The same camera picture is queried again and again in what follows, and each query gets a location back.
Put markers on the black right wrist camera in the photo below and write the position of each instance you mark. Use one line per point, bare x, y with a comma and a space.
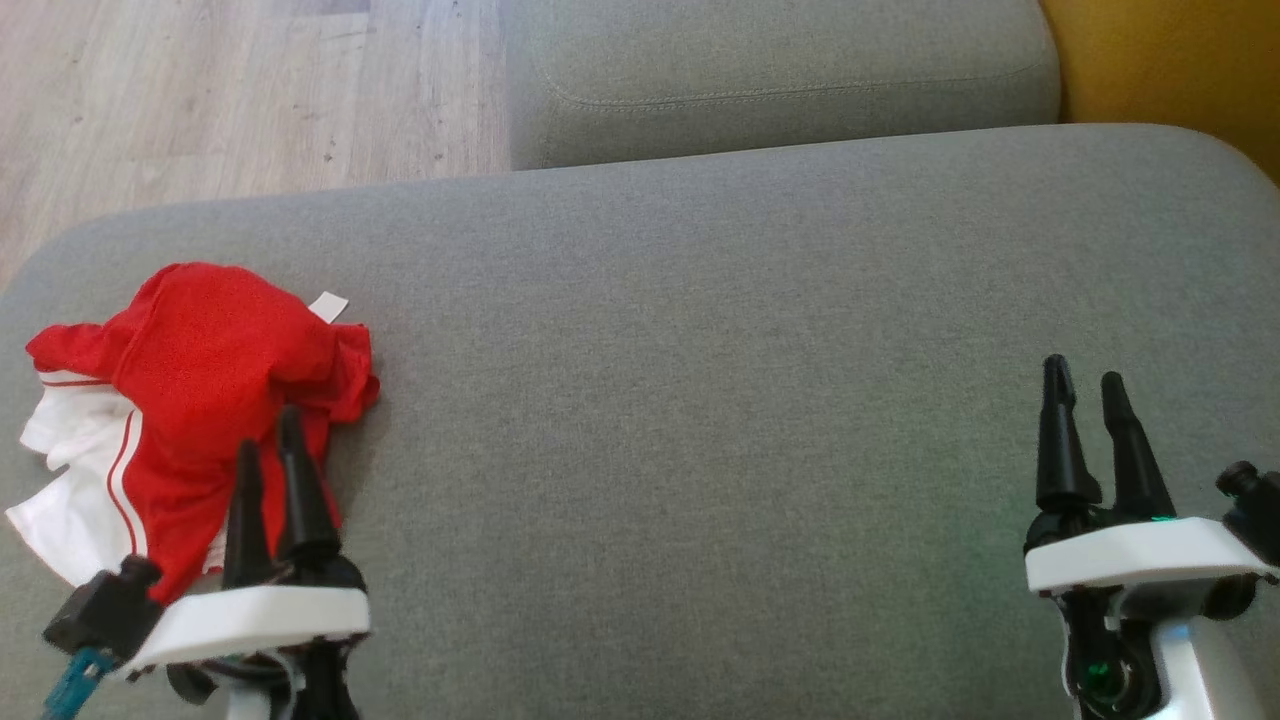
1250, 510

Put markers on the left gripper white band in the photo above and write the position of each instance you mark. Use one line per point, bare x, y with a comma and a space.
260, 620

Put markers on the wide yellow sofa back cushion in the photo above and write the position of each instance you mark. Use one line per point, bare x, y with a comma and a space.
1180, 60

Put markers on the red number 23 basketball jersey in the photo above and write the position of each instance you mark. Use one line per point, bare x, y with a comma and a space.
70, 430

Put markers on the medium grey sofa seat cushion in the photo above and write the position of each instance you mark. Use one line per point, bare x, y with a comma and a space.
780, 60

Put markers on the teal left camera connector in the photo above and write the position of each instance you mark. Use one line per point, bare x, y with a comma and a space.
72, 690

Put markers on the large grey sofa seat cushion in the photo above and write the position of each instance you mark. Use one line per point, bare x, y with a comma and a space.
700, 400

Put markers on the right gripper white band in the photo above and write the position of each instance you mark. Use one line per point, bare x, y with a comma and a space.
1130, 555

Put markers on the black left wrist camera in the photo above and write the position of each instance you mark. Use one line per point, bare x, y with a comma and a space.
100, 610

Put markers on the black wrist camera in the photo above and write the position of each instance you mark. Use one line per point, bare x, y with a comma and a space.
100, 610
1250, 510

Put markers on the red shorts with white stripe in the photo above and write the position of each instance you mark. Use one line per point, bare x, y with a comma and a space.
220, 325

